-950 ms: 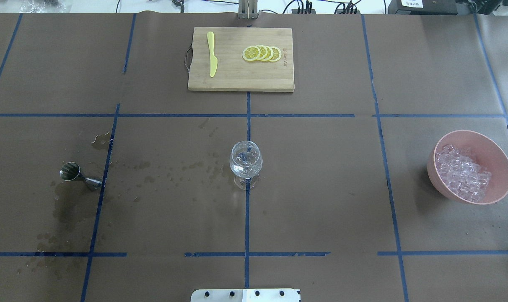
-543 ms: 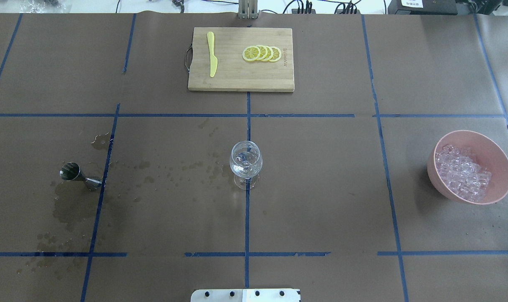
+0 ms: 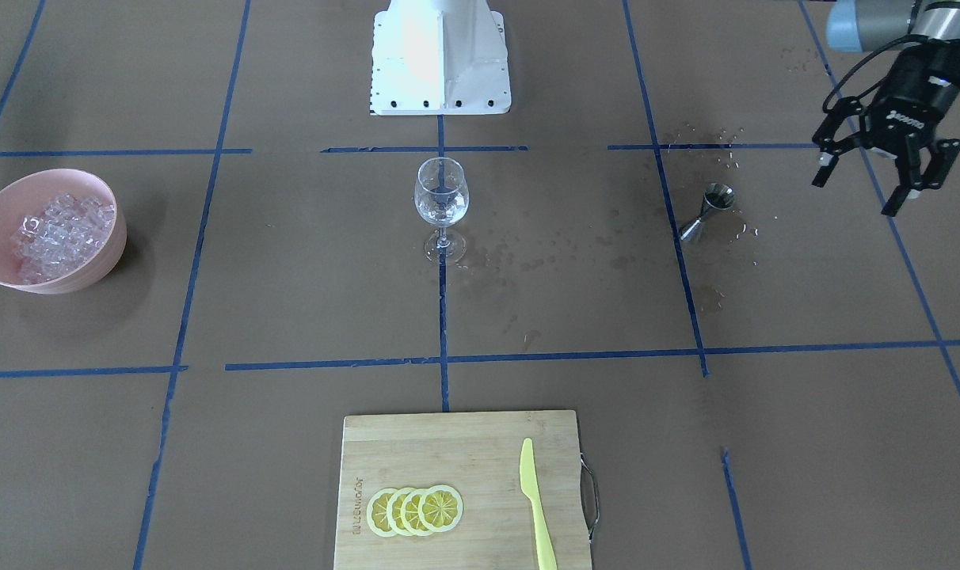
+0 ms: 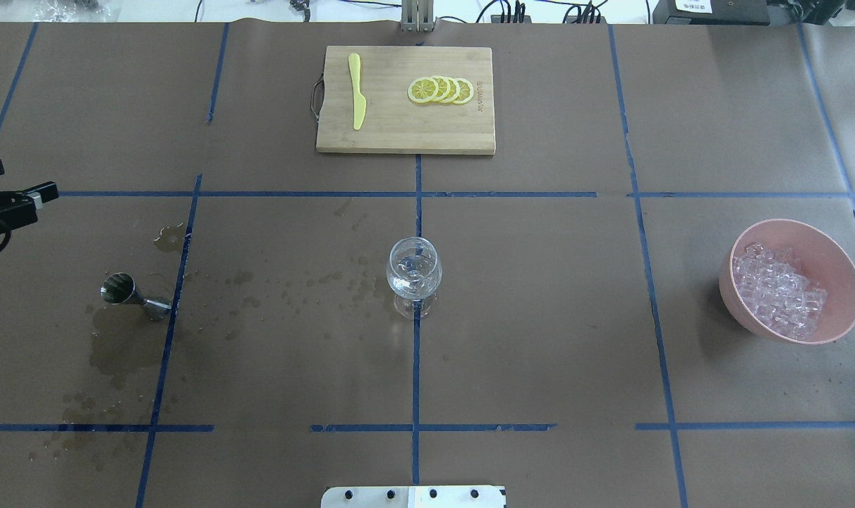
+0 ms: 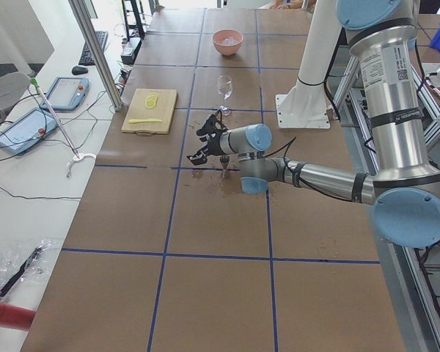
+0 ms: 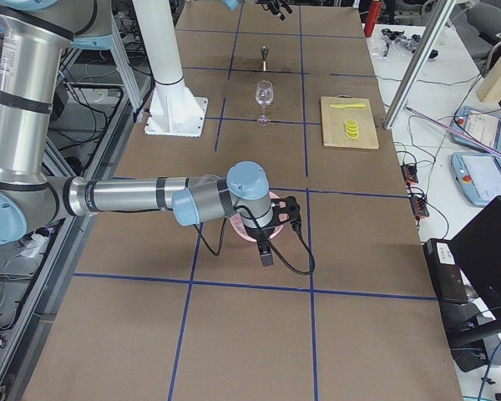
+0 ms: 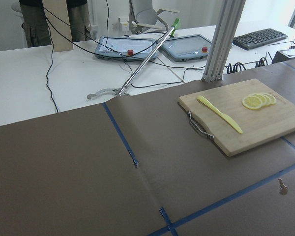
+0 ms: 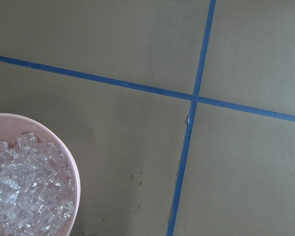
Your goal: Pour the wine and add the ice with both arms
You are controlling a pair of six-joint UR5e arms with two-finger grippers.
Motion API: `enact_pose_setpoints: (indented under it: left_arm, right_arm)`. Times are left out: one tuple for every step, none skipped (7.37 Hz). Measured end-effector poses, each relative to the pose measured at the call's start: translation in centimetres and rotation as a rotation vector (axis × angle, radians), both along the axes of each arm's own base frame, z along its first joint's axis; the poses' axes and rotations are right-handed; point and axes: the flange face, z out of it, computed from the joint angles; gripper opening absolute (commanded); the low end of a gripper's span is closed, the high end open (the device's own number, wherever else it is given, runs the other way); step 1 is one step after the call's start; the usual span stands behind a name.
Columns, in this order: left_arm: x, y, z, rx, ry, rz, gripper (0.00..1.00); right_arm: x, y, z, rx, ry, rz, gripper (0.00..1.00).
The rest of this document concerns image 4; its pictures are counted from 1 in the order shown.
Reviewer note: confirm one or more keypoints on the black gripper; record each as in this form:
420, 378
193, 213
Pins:
4, 204

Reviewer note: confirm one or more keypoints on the steel double jigger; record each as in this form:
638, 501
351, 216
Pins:
121, 289

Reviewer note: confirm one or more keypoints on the clear wine glass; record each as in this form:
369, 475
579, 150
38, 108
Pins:
414, 273

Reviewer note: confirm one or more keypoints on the ice cubes pile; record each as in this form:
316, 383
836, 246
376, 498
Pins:
772, 286

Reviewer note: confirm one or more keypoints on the plastic bag clutter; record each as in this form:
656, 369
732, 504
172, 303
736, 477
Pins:
77, 11

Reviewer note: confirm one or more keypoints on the yellow plastic knife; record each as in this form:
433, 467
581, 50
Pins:
359, 101

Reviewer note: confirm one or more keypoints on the bamboo cutting board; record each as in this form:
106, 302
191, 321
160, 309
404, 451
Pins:
393, 123

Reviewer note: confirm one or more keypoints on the lemon slice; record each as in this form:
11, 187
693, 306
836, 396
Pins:
453, 90
466, 90
442, 89
423, 90

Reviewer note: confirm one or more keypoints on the black box with label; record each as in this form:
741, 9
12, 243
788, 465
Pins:
711, 13

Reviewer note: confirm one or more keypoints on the pink bowl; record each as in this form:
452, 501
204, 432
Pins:
821, 259

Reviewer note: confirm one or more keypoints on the aluminium frame post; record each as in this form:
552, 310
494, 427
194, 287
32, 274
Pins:
417, 16

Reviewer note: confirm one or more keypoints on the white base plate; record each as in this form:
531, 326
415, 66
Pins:
415, 496

